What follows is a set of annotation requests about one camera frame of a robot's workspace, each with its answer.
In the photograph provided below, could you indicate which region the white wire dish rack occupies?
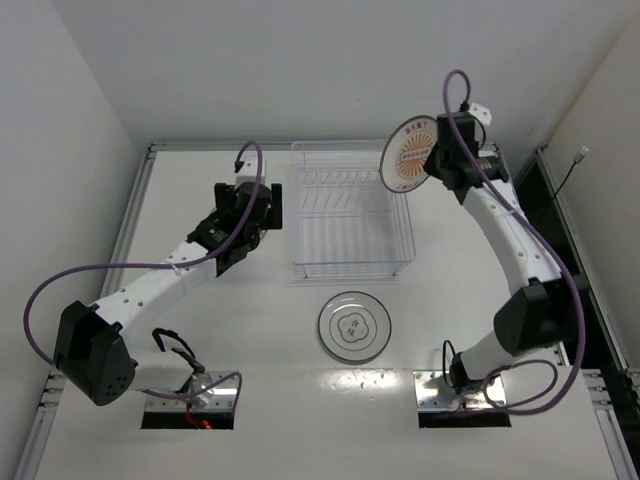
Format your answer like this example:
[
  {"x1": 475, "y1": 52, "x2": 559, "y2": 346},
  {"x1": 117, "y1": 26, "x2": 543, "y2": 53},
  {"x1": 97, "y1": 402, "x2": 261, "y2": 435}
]
[{"x1": 290, "y1": 140, "x2": 416, "y2": 282}]

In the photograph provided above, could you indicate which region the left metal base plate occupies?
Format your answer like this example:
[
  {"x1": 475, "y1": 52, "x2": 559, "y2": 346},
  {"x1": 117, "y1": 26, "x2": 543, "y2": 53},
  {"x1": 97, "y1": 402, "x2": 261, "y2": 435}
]
[{"x1": 145, "y1": 370, "x2": 243, "y2": 414}]

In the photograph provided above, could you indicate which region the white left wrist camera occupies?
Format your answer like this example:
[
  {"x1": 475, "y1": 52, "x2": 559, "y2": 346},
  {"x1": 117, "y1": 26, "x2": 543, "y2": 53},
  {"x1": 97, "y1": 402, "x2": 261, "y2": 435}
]
[{"x1": 235, "y1": 157, "x2": 267, "y2": 188}]

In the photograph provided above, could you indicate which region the black wall cable with plug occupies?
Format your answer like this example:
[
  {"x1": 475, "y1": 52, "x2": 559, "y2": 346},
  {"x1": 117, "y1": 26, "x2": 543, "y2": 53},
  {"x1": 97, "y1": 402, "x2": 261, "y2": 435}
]
[{"x1": 550, "y1": 145, "x2": 591, "y2": 201}]

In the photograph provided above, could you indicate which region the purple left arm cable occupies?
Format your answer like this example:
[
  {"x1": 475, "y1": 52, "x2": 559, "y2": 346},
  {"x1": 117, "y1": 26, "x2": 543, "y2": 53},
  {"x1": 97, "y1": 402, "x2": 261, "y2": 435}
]
[{"x1": 22, "y1": 141, "x2": 264, "y2": 401}]

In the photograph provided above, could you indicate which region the white plate with flower emblem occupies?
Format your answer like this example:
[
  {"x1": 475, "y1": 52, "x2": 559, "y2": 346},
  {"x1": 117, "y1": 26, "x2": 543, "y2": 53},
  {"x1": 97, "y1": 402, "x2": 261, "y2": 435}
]
[{"x1": 316, "y1": 291, "x2": 392, "y2": 365}]

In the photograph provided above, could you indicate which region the metal base plate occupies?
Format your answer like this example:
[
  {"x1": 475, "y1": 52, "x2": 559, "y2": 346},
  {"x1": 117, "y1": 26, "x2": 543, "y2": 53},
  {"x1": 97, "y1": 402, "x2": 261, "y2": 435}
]
[
  {"x1": 145, "y1": 370, "x2": 243, "y2": 414},
  {"x1": 413, "y1": 370, "x2": 492, "y2": 413}
]

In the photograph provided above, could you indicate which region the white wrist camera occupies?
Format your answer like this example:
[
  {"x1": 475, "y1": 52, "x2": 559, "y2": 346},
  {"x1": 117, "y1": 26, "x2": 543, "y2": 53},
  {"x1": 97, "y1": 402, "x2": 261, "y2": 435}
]
[
  {"x1": 235, "y1": 157, "x2": 267, "y2": 188},
  {"x1": 468, "y1": 102, "x2": 492, "y2": 126}
]

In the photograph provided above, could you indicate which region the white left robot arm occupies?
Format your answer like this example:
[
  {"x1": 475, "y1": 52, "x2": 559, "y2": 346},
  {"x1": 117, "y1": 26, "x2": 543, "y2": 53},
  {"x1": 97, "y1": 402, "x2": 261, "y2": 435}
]
[{"x1": 53, "y1": 182, "x2": 283, "y2": 406}]

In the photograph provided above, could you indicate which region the orange sunburst plate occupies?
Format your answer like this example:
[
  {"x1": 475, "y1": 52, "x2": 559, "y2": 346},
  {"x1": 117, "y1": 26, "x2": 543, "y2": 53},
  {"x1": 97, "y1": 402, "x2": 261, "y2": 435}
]
[{"x1": 379, "y1": 115, "x2": 437, "y2": 194}]

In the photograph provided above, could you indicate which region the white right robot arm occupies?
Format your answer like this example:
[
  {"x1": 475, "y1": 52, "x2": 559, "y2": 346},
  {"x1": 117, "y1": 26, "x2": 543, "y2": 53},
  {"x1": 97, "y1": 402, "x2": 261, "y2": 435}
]
[{"x1": 424, "y1": 112, "x2": 588, "y2": 394}]

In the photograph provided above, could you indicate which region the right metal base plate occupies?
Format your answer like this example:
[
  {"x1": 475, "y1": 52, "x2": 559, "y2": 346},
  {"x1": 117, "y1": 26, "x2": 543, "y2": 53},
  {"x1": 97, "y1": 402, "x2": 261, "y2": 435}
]
[{"x1": 413, "y1": 370, "x2": 492, "y2": 413}]

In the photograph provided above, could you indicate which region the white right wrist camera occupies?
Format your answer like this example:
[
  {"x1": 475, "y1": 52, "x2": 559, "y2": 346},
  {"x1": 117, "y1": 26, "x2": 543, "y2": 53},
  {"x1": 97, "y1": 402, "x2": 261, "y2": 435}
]
[{"x1": 468, "y1": 102, "x2": 492, "y2": 126}]

